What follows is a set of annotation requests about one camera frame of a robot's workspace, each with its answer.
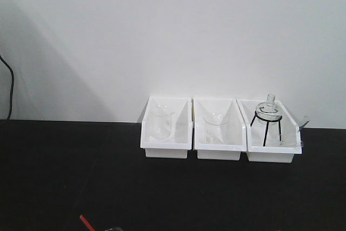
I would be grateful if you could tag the red plastic spoon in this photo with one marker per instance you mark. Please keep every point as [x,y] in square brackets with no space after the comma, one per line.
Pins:
[86,223]

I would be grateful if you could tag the large glass beaker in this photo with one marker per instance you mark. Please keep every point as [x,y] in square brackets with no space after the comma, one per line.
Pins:
[161,122]

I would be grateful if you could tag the left white plastic bin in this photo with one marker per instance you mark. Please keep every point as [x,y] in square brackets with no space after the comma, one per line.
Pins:
[177,145]

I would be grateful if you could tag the white plastic bin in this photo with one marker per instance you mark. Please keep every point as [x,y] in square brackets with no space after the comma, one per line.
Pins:
[177,145]
[274,151]
[235,135]

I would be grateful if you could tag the glass beaker in middle bin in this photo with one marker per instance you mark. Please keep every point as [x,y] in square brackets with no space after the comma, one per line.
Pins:
[215,128]

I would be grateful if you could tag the middle white plastic bin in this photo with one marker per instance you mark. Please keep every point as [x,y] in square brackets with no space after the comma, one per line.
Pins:
[235,135]

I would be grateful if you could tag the round glass flask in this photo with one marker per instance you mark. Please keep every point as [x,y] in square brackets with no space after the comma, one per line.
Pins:
[268,110]

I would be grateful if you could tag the right white plastic bin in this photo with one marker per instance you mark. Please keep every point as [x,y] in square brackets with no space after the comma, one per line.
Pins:
[274,151]

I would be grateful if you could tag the black wire tripod stand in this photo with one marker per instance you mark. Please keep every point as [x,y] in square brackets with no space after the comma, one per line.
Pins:
[266,131]

